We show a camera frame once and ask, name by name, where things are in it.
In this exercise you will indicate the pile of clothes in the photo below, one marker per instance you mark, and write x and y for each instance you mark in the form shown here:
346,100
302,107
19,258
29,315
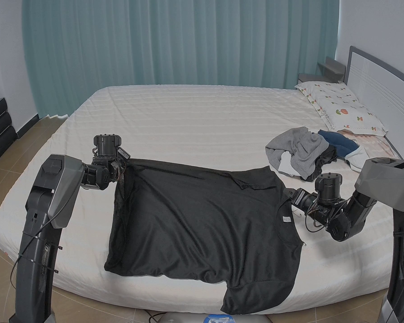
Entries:
299,150

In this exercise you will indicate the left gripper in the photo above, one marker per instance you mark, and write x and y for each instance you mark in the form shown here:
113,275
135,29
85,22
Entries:
123,155

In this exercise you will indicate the grey bedside table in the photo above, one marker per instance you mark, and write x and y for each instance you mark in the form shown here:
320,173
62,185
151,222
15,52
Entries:
330,67

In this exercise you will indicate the black T-shirt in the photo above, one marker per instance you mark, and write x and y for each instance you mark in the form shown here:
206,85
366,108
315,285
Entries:
205,220

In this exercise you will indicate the bed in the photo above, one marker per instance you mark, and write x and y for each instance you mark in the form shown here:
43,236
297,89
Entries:
188,123

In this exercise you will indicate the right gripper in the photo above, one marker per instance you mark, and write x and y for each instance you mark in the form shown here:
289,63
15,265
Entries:
303,200

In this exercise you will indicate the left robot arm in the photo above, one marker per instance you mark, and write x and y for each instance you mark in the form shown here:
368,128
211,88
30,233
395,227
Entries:
54,187

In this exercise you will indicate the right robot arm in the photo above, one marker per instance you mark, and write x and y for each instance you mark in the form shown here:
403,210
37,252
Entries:
383,180

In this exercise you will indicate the blue-green curtain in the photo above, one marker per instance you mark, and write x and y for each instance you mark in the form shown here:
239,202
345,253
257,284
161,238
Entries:
171,29

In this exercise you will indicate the white printed pillow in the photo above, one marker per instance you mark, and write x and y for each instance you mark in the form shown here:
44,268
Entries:
343,106

